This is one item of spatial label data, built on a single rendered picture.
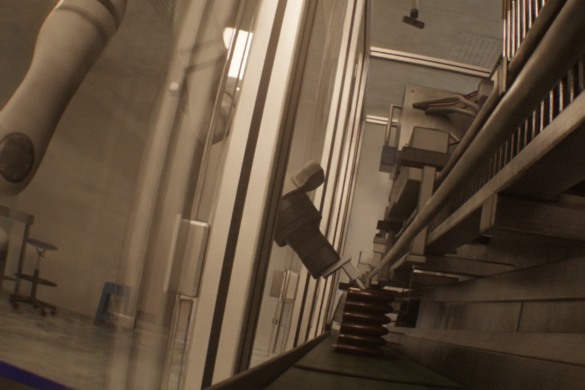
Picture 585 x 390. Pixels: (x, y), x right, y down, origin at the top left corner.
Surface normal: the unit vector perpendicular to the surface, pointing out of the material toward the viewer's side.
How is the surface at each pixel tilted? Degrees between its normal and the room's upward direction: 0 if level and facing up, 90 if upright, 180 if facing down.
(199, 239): 90
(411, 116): 90
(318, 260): 88
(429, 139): 90
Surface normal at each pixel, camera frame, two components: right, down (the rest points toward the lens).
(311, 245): -0.26, -0.51
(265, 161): -0.10, -0.22
